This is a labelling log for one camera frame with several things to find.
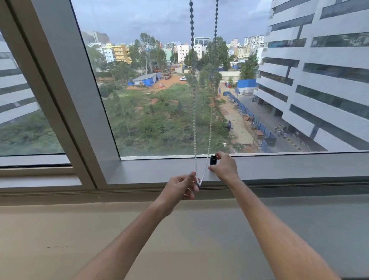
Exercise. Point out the person's right hand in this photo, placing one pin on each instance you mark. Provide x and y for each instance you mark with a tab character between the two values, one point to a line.
226	170

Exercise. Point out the large window glass pane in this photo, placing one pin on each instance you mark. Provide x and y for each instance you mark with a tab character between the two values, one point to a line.
173	86

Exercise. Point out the person's right forearm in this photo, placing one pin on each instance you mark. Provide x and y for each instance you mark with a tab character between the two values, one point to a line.
276	233

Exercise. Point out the grey aluminium window frame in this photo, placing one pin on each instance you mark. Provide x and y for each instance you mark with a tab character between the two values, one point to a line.
86	115

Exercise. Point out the person's right thumb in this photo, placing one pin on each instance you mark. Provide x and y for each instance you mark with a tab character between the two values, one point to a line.
212	168

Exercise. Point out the narrow window glass pane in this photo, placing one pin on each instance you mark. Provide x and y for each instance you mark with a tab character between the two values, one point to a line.
20	115

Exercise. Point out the person's left hand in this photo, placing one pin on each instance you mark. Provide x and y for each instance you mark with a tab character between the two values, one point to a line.
174	191

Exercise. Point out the person's left forearm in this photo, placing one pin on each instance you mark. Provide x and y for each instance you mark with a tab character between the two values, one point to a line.
129	245

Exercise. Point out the person's left thumb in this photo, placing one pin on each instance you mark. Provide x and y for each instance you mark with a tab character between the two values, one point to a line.
192	181

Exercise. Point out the white office building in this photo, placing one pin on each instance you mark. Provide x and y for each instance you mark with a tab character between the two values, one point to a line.
323	75

